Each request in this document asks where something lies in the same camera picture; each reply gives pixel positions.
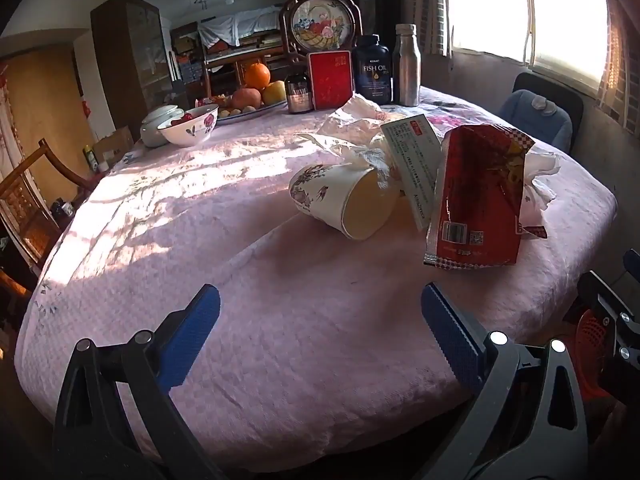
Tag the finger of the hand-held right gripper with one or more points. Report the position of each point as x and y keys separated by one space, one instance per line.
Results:
x=607 y=305
x=634 y=265

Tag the green bottle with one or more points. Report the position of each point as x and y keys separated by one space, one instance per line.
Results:
x=90 y=160

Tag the pink tablecloth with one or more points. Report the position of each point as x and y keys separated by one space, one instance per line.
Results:
x=250 y=310

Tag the red snack bag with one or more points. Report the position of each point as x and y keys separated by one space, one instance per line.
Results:
x=475 y=195

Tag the dark supplement bottle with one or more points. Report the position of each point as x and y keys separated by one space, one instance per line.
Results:
x=372 y=70

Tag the orange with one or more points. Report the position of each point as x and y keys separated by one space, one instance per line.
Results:
x=256 y=76

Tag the small dark jar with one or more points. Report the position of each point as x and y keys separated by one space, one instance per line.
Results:
x=298 y=95

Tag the round framed fruit picture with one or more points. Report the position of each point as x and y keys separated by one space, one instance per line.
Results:
x=320 y=22

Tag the brick-patterned curtain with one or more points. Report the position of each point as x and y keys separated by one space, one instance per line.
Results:
x=622 y=60
x=432 y=5

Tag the floral bowl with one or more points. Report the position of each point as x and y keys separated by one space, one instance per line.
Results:
x=190 y=130

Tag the white cloth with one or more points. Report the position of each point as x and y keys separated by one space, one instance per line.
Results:
x=240 y=22

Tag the yellow apple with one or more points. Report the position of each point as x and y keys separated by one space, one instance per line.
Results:
x=274 y=93

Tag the white paper box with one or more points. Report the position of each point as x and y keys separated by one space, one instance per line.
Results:
x=412 y=160

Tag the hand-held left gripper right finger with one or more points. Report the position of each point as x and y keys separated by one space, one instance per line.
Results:
x=450 y=335

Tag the white tissue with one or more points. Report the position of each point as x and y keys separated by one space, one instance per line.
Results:
x=537 y=180

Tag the fruit plate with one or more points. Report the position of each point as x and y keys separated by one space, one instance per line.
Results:
x=262 y=111

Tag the white lidded pot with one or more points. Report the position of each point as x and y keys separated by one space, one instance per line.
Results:
x=152 y=125

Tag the wooden door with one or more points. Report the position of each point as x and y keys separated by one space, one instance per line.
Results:
x=45 y=100

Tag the wooden chair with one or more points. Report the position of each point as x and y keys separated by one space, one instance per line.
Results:
x=20 y=200

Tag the steel bottle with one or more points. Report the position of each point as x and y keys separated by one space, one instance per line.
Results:
x=406 y=65

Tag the black office chair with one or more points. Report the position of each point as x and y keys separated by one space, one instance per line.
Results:
x=570 y=105

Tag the wooden glass-door cabinet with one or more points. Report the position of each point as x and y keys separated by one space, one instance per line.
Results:
x=130 y=55

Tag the red apple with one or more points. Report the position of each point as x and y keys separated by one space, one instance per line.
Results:
x=245 y=98

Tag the dark tall cabinet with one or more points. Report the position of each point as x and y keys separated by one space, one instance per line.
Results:
x=370 y=0

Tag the red box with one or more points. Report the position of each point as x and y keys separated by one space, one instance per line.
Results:
x=330 y=80

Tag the white plastic wrapper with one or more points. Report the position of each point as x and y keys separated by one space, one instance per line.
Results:
x=350 y=120

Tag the blue seat cushion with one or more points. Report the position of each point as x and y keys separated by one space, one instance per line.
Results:
x=530 y=115

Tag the cardboard box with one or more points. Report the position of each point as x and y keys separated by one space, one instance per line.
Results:
x=117 y=145

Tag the window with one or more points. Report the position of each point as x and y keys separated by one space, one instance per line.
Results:
x=490 y=5

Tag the floral paper cup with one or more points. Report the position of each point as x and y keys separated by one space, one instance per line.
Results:
x=325 y=195

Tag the red plastic basket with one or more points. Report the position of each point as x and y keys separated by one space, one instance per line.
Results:
x=590 y=335

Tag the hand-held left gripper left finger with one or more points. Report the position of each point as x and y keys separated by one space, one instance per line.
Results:
x=192 y=335

